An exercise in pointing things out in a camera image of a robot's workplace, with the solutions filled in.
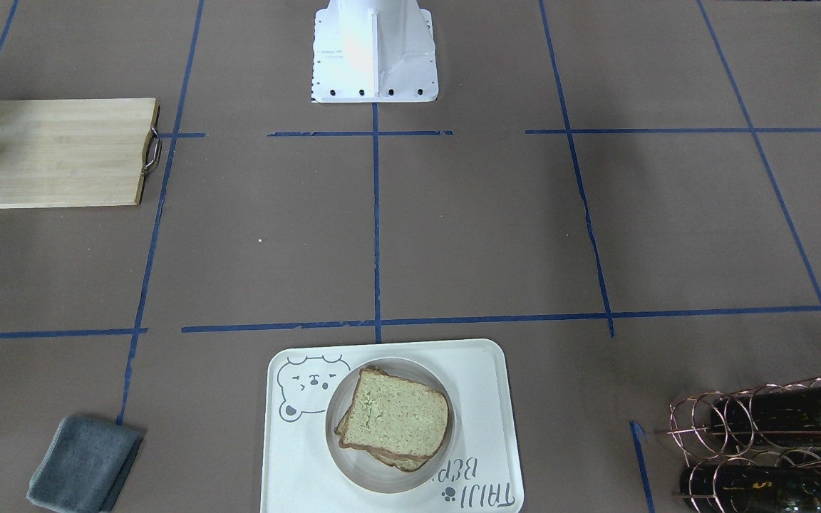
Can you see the grey folded cloth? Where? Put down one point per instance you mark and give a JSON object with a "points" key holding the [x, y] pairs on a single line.
{"points": [[85, 467]]}

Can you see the cream bear print tray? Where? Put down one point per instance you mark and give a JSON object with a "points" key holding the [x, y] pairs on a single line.
{"points": [[482, 472]]}

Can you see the dark green wine bottle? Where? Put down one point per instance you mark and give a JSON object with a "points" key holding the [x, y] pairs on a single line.
{"points": [[787, 418]]}

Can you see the white round plate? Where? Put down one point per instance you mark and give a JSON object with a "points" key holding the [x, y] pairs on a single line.
{"points": [[390, 424]]}

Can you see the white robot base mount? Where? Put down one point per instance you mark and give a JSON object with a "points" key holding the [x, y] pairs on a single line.
{"points": [[374, 51]]}

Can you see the copper wire bottle rack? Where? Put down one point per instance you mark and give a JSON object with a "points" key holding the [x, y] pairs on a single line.
{"points": [[753, 450]]}

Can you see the wooden cutting board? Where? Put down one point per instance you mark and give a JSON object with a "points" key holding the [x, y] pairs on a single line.
{"points": [[76, 152]]}

